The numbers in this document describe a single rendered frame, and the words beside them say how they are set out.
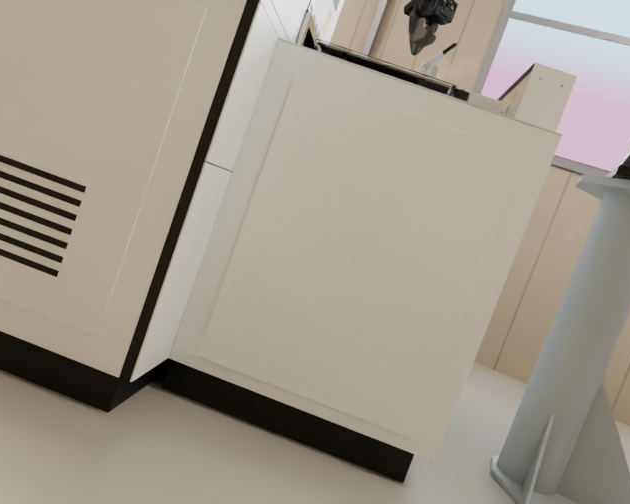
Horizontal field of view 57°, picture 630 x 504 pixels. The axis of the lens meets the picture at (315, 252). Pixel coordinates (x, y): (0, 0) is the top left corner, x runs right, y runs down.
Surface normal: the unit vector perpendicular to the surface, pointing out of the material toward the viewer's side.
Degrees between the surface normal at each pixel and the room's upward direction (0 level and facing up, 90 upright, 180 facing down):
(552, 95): 90
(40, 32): 90
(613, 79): 90
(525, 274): 90
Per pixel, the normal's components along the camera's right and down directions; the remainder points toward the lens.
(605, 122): -0.29, -0.03
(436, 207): -0.10, 0.05
